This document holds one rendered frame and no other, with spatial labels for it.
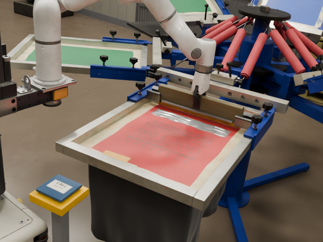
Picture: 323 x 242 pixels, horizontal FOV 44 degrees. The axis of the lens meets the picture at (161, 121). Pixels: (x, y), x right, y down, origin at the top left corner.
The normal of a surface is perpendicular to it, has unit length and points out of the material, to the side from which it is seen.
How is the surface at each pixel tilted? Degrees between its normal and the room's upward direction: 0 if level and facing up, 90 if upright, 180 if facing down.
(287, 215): 0
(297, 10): 32
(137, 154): 0
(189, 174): 0
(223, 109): 90
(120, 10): 90
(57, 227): 90
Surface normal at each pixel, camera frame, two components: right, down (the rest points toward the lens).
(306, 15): -0.18, -0.57
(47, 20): 0.29, 0.57
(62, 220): 0.87, 0.29
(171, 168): 0.09, -0.89
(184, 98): -0.48, 0.35
